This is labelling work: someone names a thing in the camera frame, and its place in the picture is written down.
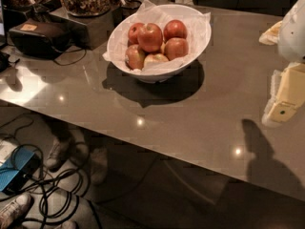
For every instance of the yellowish apple in middle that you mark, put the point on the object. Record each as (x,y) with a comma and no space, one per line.
(162,48)

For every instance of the dark grey display stand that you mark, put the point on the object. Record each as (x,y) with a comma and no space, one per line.
(87,32)

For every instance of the red apple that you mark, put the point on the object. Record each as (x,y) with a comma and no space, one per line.
(133,32)
(175,28)
(150,37)
(176,47)

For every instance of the yellow-red apple front centre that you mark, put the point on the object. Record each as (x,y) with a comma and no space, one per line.
(155,58)

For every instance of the white paper bowl liner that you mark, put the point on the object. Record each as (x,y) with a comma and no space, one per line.
(197,29)

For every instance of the white sneaker under table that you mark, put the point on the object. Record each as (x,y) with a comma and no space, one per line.
(58,154)

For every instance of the white bowl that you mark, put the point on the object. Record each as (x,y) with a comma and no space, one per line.
(158,75)

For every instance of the red-yellow apple front left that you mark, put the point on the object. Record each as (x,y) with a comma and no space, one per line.
(134,57)

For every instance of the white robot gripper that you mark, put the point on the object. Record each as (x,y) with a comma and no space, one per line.
(293,35)

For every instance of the blue box on floor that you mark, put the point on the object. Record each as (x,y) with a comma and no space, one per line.
(21,164)

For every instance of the black case with label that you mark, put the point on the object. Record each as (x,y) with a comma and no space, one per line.
(45,40)

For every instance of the black cup with scoop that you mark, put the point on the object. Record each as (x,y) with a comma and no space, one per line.
(129,8)

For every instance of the white sneaker bottom left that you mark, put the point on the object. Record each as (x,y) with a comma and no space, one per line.
(11,214)

